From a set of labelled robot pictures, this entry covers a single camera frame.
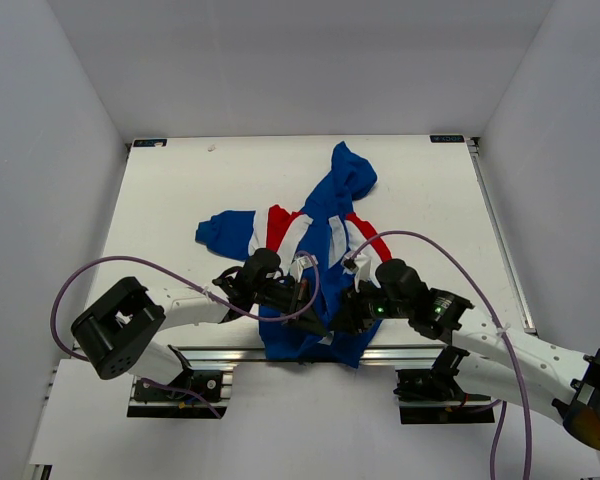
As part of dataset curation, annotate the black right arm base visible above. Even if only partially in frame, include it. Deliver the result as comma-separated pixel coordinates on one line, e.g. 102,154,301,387
393,346,496,425

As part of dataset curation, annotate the blue right corner label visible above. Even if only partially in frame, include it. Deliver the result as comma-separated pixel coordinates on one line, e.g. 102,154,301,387
429,134,465,144

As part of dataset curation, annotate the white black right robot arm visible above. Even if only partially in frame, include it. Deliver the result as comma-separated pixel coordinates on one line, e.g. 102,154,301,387
331,258,600,452

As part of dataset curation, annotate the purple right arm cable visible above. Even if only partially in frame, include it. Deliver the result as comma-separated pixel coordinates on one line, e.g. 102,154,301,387
342,229,534,480

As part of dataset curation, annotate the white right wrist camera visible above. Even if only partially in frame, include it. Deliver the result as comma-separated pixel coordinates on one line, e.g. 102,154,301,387
341,254,371,291

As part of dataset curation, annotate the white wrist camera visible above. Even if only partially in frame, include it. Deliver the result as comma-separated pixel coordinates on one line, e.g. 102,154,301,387
341,254,371,291
289,252,315,283

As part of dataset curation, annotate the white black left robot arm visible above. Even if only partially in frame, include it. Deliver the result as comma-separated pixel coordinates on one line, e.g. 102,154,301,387
71,248,328,399

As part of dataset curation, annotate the blue white red jacket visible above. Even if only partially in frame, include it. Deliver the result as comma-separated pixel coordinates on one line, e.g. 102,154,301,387
195,143,392,367

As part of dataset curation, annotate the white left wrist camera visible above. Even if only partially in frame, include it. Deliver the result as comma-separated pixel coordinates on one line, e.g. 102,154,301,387
289,252,315,283

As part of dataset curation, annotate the blue corner label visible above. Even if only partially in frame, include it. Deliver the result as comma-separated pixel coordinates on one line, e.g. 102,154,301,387
429,134,465,144
132,139,167,148

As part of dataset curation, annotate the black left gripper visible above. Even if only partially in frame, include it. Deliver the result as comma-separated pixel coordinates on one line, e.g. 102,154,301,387
251,278,326,338

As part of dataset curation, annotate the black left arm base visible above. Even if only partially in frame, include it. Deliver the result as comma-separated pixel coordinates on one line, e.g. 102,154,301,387
127,345,229,419

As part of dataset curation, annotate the blue left corner label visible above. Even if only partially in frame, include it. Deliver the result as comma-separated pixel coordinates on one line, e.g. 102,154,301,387
132,139,167,148

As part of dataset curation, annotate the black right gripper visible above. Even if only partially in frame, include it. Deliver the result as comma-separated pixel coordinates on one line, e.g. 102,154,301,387
328,277,412,336

